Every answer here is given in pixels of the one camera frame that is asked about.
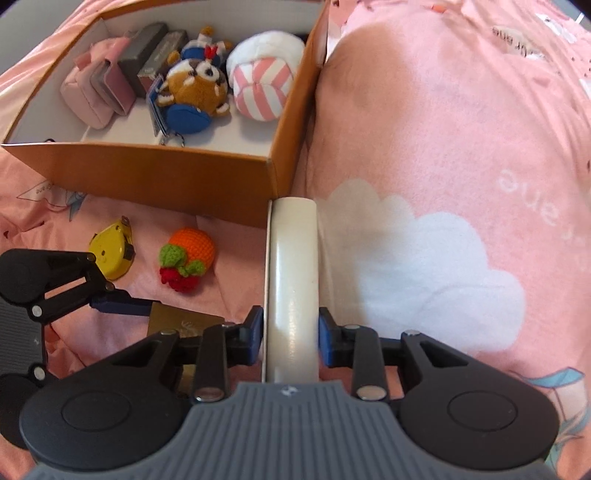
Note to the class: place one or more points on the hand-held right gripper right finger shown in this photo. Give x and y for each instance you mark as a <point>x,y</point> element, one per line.
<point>324,339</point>

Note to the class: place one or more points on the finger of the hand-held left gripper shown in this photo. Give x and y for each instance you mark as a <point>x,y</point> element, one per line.
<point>40,371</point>
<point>122,307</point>

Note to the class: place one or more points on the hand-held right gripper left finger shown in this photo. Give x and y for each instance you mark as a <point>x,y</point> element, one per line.
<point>255,337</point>

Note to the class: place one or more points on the gold box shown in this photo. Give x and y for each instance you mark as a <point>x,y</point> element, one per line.
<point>184,321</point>

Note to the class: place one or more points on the white round case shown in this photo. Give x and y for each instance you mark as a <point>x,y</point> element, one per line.
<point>293,277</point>

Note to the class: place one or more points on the orange cardboard box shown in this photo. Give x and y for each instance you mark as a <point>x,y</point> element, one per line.
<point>161,175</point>

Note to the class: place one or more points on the pink flip case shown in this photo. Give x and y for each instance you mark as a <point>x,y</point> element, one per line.
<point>117,85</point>

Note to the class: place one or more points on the yellow tape measure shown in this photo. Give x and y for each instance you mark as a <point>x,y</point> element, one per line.
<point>111,249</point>

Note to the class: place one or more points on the crocheted orange toy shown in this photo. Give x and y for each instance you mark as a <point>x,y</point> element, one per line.
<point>194,244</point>

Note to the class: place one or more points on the pink fabric pouch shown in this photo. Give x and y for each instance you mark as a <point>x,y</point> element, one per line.
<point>81,97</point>

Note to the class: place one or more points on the pink printed blanket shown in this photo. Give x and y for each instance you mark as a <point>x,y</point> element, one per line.
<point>438,138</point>

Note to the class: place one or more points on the pink striped white plush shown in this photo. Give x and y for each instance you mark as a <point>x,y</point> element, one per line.
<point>258,87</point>

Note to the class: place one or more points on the grey striped box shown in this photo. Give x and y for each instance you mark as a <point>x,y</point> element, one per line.
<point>166,50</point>

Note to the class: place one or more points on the dark grey box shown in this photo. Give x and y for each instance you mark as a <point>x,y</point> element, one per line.
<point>143,46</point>

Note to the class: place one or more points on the blue and white plush doll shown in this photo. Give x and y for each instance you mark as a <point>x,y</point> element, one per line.
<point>198,48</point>

